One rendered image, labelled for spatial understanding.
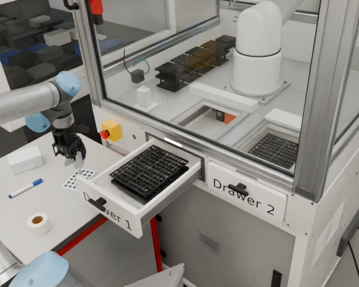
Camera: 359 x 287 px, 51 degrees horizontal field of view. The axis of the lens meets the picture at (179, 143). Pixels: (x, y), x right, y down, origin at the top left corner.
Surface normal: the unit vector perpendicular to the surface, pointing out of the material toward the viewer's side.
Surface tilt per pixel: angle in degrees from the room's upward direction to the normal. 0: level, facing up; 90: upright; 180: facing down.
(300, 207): 90
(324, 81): 90
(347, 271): 0
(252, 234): 90
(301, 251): 90
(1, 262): 44
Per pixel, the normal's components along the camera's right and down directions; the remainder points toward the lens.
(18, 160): -0.06, -0.82
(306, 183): -0.65, 0.47
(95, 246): 0.76, 0.33
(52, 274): 0.57, -0.48
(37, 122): -0.20, 0.57
